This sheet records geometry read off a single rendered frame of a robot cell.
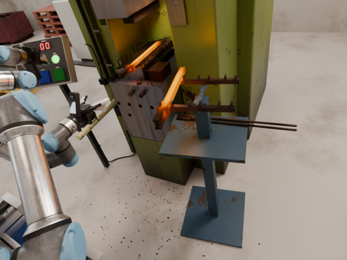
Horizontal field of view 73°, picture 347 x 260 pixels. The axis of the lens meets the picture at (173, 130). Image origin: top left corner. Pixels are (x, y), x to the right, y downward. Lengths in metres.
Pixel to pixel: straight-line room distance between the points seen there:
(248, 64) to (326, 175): 1.00
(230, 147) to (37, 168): 0.77
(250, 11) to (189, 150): 0.98
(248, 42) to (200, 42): 0.50
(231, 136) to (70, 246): 0.81
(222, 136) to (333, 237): 0.99
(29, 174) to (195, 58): 1.00
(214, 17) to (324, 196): 1.40
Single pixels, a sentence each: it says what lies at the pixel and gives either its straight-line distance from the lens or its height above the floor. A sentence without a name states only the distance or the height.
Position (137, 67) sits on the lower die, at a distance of 1.43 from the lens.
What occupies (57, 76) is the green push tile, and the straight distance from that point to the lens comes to 1.65.
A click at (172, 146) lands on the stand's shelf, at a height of 0.76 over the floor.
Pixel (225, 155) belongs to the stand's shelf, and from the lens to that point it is 1.07.
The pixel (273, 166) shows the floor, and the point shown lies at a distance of 2.06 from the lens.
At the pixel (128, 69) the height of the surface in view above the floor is 1.00.
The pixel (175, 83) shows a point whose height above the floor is 1.04.
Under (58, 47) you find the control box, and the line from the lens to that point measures 1.67.
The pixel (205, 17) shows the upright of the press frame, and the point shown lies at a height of 1.21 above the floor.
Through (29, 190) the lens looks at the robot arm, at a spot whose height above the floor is 1.12.
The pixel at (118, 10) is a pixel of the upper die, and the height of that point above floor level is 1.31.
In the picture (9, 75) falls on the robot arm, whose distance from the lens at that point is 1.17.
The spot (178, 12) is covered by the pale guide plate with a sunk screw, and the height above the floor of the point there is 1.25.
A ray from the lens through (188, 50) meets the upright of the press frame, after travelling 1.37.
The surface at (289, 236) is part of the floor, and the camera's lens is 1.76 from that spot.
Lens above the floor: 1.55
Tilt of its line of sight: 40 degrees down
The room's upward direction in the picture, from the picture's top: 13 degrees counter-clockwise
